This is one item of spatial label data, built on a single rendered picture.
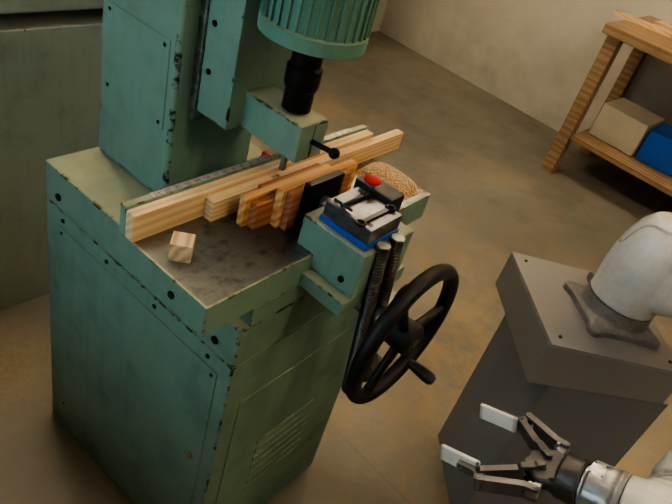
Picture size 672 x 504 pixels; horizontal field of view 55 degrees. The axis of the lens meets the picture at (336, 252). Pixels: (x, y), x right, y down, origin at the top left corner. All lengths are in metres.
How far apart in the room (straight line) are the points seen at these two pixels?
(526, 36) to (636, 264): 3.25
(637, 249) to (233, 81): 0.89
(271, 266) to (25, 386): 1.13
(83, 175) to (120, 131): 0.11
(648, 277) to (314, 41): 0.87
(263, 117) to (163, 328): 0.43
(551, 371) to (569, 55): 3.21
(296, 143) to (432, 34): 3.93
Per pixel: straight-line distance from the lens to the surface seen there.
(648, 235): 1.48
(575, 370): 1.50
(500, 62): 4.69
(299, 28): 0.99
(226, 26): 1.11
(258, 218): 1.09
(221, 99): 1.15
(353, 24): 1.00
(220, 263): 1.01
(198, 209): 1.09
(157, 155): 1.27
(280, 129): 1.11
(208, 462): 1.35
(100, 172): 1.37
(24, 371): 2.05
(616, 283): 1.51
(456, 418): 1.97
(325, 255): 1.06
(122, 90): 1.31
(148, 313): 1.26
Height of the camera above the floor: 1.55
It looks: 36 degrees down
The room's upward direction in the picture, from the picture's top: 17 degrees clockwise
